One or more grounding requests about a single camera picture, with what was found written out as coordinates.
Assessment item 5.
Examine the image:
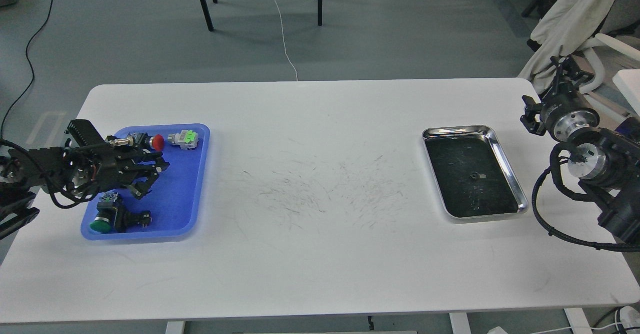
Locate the black floor cable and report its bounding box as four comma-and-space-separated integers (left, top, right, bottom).
0, 0, 108, 140

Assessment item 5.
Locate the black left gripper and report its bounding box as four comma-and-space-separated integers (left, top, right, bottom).
65, 149, 170, 200

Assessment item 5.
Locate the silver metal tray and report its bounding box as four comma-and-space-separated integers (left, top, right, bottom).
422, 125, 530, 223

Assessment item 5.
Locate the green grey switch part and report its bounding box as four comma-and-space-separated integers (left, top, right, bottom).
167, 129, 199, 150

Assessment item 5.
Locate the black switch contact block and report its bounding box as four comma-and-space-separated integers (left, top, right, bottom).
113, 204, 153, 233

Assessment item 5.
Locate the white chair with cloth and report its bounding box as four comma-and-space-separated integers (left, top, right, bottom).
519, 0, 639, 94

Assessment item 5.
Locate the blue plastic tray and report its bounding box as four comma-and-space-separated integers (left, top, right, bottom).
80, 124, 211, 243

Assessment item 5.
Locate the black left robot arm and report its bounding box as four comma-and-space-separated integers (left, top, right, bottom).
1, 136, 170, 238

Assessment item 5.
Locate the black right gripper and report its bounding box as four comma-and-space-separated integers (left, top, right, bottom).
519, 55, 601, 142

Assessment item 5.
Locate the green push button switch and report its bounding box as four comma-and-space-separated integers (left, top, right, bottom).
89, 192, 123, 234

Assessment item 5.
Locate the red push button switch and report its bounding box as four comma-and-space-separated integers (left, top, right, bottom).
130, 132, 165, 152

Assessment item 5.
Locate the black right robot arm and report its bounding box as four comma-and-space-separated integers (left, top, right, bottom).
520, 56, 640, 252

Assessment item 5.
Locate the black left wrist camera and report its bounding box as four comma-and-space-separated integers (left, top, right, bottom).
66, 119, 134, 148

